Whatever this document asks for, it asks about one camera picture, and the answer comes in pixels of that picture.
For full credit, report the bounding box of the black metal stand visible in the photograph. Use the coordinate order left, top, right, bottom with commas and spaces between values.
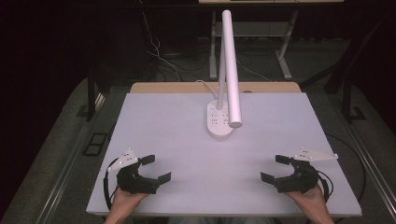
76, 66, 105, 122
341, 73, 367, 124

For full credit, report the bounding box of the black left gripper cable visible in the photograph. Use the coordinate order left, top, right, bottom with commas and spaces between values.
103, 158, 120, 211

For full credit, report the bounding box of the white lamp cable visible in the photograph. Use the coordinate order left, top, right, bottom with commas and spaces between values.
194, 79, 219, 98

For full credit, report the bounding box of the person's right hand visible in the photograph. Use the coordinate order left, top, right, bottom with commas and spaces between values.
284, 182, 329, 218

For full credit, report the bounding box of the long black floor cable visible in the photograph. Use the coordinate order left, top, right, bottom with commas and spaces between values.
324, 133, 368, 203

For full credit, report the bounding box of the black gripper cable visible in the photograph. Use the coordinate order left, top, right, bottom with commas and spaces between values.
103, 158, 120, 211
317, 170, 334, 203

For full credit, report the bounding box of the thin white floor cable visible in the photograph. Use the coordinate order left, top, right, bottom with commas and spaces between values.
140, 10, 184, 82

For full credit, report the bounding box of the white metal desk frame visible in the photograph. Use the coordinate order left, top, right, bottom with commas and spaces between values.
198, 0, 346, 81

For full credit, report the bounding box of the white desk lamp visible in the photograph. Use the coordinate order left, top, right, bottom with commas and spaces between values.
205, 9, 244, 141

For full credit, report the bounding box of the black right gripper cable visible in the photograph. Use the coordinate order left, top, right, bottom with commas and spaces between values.
317, 170, 334, 203

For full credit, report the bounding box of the person's left hand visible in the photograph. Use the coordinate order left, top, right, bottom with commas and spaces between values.
109, 186, 149, 219

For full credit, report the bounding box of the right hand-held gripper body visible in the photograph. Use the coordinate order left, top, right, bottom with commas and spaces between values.
274, 147, 339, 194

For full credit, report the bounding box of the white work board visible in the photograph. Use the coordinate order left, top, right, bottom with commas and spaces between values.
86, 91, 363, 218

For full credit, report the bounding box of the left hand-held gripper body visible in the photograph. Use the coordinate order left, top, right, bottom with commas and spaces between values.
107, 147, 159, 196

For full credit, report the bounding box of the black rectangular floor frame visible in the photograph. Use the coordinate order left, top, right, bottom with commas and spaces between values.
81, 132, 108, 157

